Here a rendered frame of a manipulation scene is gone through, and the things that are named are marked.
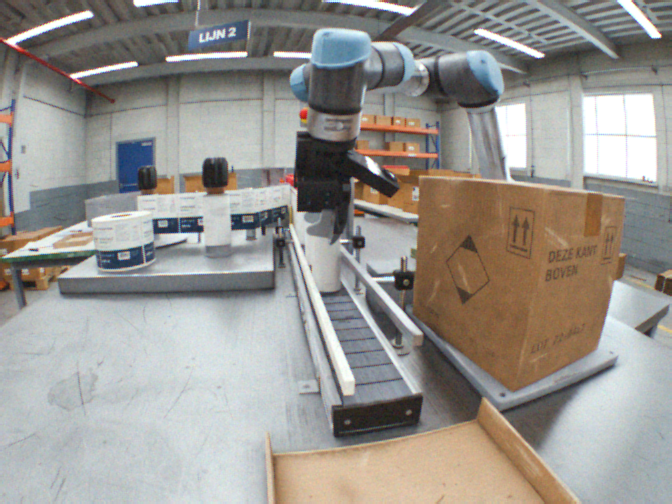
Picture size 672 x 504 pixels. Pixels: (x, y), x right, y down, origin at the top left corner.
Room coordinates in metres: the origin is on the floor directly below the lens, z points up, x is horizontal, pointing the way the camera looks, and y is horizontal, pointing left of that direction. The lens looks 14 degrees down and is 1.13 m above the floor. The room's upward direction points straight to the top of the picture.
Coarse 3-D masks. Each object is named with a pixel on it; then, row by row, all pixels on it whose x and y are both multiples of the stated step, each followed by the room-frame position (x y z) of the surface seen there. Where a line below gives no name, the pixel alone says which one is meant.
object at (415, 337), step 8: (344, 248) 0.72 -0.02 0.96; (344, 256) 0.66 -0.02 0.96; (352, 264) 0.59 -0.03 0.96; (360, 272) 0.54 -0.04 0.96; (360, 280) 0.54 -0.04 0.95; (368, 280) 0.50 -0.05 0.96; (368, 288) 0.49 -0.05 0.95; (376, 288) 0.46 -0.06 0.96; (376, 296) 0.45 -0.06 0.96; (384, 296) 0.43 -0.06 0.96; (384, 304) 0.41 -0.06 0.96; (392, 304) 0.40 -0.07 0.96; (392, 312) 0.38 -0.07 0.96; (400, 312) 0.38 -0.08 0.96; (392, 320) 0.38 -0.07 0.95; (400, 320) 0.36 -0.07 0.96; (408, 320) 0.35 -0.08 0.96; (400, 328) 0.35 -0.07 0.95; (408, 328) 0.33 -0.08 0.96; (416, 328) 0.33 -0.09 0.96; (408, 336) 0.33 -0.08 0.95; (416, 336) 0.32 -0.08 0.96; (416, 344) 0.32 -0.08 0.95
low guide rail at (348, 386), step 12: (300, 252) 0.88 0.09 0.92; (312, 276) 0.67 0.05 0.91; (312, 288) 0.60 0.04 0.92; (312, 300) 0.58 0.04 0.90; (324, 312) 0.49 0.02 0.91; (324, 324) 0.44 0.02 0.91; (324, 336) 0.44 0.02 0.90; (336, 336) 0.41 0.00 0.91; (336, 348) 0.38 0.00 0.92; (336, 360) 0.35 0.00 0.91; (336, 372) 0.35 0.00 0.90; (348, 372) 0.32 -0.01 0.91; (348, 384) 0.30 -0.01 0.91
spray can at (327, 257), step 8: (320, 240) 0.66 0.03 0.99; (320, 248) 0.66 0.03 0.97; (328, 248) 0.66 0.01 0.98; (336, 248) 0.67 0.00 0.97; (320, 256) 0.66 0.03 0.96; (328, 256) 0.66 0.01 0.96; (336, 256) 0.67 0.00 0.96; (320, 264) 0.66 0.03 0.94; (328, 264) 0.66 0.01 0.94; (336, 264) 0.67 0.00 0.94; (320, 272) 0.66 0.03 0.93; (328, 272) 0.66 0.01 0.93; (336, 272) 0.67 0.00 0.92; (320, 280) 0.66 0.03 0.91; (328, 280) 0.66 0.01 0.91; (336, 280) 0.67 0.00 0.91; (320, 288) 0.66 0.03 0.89; (328, 288) 0.66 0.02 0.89; (336, 288) 0.67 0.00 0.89
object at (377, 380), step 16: (336, 304) 0.61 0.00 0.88; (352, 304) 0.61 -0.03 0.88; (336, 320) 0.53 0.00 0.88; (352, 320) 0.53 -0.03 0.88; (320, 336) 0.52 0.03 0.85; (352, 336) 0.47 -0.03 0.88; (368, 336) 0.47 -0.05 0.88; (352, 352) 0.43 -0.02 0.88; (368, 352) 0.42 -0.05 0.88; (384, 352) 0.42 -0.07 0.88; (352, 368) 0.38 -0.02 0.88; (368, 368) 0.38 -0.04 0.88; (384, 368) 0.38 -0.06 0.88; (336, 384) 0.35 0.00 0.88; (368, 384) 0.35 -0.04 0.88; (384, 384) 0.34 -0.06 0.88; (400, 384) 0.34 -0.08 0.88; (352, 400) 0.31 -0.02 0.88; (368, 400) 0.31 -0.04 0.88; (384, 400) 0.31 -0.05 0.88
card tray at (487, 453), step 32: (480, 416) 0.31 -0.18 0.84; (352, 448) 0.28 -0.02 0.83; (384, 448) 0.28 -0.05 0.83; (416, 448) 0.27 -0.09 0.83; (448, 448) 0.27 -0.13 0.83; (480, 448) 0.26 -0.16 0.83; (512, 448) 0.23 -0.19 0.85; (288, 480) 0.23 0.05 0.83; (320, 480) 0.23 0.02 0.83; (352, 480) 0.23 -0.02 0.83; (384, 480) 0.23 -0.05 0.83; (416, 480) 0.22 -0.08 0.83; (448, 480) 0.22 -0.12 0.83; (480, 480) 0.21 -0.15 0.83; (512, 480) 0.20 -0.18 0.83; (544, 480) 0.17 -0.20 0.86
